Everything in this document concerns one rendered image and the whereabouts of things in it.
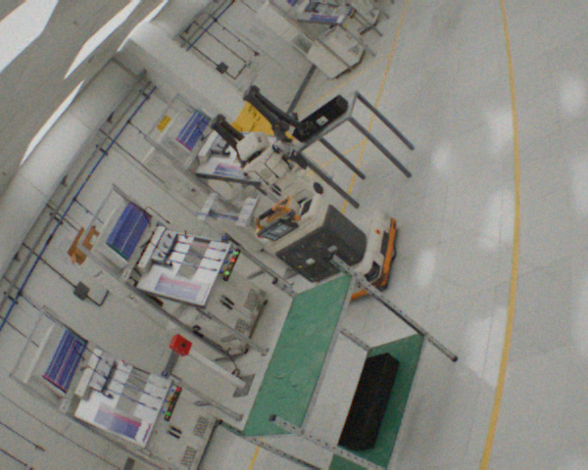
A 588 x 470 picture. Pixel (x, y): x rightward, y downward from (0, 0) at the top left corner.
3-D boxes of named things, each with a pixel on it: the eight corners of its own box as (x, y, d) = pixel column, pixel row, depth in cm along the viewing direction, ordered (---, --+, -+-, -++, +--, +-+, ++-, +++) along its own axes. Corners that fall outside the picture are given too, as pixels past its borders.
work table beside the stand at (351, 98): (411, 176, 496) (348, 116, 466) (356, 209, 541) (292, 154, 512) (415, 146, 525) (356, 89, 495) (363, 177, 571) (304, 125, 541)
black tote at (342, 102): (300, 142, 515) (291, 134, 511) (305, 131, 527) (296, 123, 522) (345, 112, 478) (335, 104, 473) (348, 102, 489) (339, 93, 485)
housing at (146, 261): (169, 236, 538) (165, 226, 527) (149, 277, 509) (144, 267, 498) (162, 235, 540) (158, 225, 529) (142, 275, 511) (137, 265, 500)
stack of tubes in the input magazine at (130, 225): (151, 217, 521) (130, 201, 511) (128, 259, 490) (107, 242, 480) (146, 222, 530) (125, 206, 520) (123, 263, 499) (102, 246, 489)
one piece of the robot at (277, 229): (310, 226, 405) (284, 218, 391) (276, 246, 428) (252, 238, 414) (308, 211, 410) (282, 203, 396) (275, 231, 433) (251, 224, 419)
